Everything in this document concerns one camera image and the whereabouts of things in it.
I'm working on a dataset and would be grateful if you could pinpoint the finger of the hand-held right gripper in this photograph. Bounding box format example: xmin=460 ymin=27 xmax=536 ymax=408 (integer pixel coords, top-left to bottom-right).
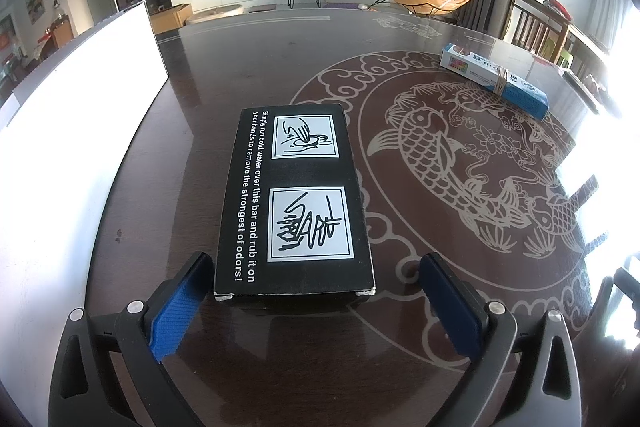
xmin=612 ymin=267 xmax=640 ymax=333

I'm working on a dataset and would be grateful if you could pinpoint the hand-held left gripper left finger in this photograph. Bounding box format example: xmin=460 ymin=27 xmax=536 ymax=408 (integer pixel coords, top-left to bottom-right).
xmin=47 ymin=251 xmax=215 ymax=427

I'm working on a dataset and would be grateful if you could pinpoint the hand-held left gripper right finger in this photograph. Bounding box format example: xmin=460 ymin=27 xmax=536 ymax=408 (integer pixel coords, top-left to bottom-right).
xmin=419 ymin=252 xmax=586 ymax=427

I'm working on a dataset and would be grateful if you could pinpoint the black printed box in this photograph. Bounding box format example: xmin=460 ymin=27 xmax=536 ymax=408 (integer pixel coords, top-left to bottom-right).
xmin=214 ymin=103 xmax=376 ymax=308

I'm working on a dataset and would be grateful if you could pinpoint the white board panel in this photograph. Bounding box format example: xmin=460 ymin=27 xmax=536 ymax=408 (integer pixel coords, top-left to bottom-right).
xmin=0 ymin=1 xmax=168 ymax=427

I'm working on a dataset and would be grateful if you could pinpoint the dark wooden desktop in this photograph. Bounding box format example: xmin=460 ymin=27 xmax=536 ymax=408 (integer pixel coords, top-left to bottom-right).
xmin=85 ymin=4 xmax=626 ymax=427

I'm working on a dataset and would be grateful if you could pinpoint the blue box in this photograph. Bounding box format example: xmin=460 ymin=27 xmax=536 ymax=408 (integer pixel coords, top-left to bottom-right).
xmin=440 ymin=42 xmax=550 ymax=122

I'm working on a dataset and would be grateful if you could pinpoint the green plastic stool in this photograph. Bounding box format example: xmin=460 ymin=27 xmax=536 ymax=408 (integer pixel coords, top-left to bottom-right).
xmin=542 ymin=38 xmax=573 ymax=68

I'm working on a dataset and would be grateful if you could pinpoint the wooden chair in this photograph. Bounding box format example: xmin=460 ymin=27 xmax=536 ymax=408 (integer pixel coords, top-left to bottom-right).
xmin=502 ymin=0 xmax=573 ymax=58

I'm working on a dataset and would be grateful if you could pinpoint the cardboard box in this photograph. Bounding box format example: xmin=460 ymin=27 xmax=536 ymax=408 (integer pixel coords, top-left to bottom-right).
xmin=150 ymin=3 xmax=193 ymax=32

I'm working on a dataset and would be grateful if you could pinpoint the wooden sideboard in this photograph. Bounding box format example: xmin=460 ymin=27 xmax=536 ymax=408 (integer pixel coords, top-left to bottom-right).
xmin=37 ymin=14 xmax=73 ymax=52

